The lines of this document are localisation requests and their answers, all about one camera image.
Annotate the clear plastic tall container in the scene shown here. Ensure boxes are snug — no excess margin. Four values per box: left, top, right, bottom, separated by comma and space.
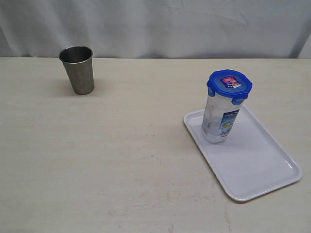
201, 93, 244, 144

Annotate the blue snap-lock lid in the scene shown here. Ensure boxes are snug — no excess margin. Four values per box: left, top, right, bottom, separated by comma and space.
207, 69, 253, 105

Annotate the stainless steel cup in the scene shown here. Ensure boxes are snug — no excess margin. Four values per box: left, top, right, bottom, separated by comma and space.
59, 46, 94, 95

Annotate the white rectangular tray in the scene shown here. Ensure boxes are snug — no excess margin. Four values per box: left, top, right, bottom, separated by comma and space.
184, 106, 302, 202

